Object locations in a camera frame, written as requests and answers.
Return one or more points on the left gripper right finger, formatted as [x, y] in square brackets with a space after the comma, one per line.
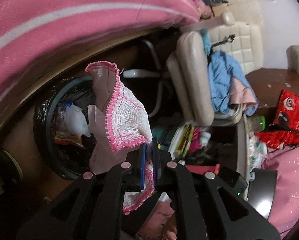
[205, 206]

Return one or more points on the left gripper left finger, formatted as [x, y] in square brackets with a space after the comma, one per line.
[98, 202]

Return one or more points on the white pink-edged cloth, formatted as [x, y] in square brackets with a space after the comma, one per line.
[117, 120]

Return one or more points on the blue white plastic wrapper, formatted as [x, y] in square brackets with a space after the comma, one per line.
[70, 120]

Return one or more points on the black round trash bin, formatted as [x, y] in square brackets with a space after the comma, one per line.
[66, 155]

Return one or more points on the stack of books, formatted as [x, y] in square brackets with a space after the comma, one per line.
[189, 141]

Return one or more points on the red packaging box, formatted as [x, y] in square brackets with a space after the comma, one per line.
[284, 130]

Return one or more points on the pink garment on chair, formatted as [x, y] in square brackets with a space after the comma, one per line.
[241, 95]

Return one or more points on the cream leather office chair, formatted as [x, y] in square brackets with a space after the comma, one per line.
[188, 64]

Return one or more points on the blue cloth on chair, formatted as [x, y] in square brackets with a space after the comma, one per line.
[222, 67]

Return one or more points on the pink striped bed mattress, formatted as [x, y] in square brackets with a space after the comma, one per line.
[30, 29]

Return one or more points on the white bag by wall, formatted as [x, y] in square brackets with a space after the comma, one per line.
[293, 58]

